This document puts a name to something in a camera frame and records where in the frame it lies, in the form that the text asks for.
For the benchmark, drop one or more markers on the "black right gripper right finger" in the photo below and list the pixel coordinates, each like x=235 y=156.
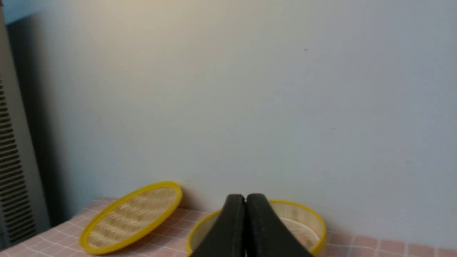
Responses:
x=266 y=235

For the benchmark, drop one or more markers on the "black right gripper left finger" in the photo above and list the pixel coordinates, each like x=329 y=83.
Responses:
x=220 y=234

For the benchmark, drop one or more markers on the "bamboo steamer basket yellow rim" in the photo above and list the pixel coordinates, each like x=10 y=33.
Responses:
x=282 y=208

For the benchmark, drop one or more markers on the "woven bamboo steamer lid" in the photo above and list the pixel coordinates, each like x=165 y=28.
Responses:
x=130 y=218

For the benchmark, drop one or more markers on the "pink checked tablecloth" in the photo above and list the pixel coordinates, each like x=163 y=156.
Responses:
x=170 y=240

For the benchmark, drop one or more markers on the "grey vented appliance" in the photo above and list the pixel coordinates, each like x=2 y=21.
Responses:
x=23 y=209

